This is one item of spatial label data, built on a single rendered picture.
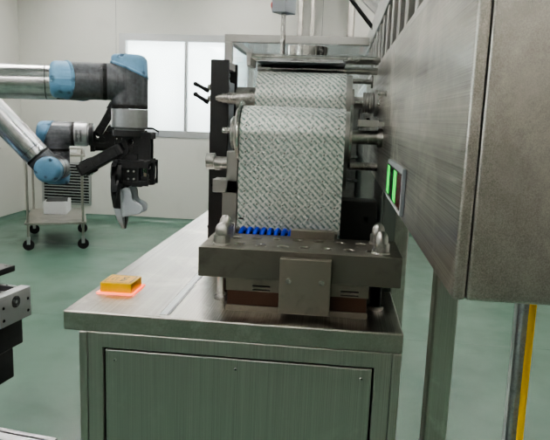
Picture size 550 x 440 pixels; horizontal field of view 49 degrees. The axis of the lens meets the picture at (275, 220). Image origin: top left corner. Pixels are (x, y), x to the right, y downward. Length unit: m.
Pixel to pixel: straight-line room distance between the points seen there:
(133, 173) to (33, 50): 6.55
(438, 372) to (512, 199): 1.13
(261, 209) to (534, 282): 0.90
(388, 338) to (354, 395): 0.13
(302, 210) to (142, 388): 0.51
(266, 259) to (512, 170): 0.73
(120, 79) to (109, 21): 6.19
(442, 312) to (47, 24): 6.72
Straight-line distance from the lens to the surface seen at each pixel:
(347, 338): 1.15
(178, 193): 7.20
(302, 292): 1.17
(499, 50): 0.52
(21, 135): 1.84
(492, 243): 0.53
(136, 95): 1.28
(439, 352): 1.60
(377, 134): 1.39
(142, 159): 1.29
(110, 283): 1.34
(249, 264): 1.18
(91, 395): 1.30
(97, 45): 7.49
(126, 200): 1.31
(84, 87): 1.28
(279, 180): 1.35
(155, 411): 1.27
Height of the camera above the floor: 1.29
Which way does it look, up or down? 10 degrees down
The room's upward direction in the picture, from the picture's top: 2 degrees clockwise
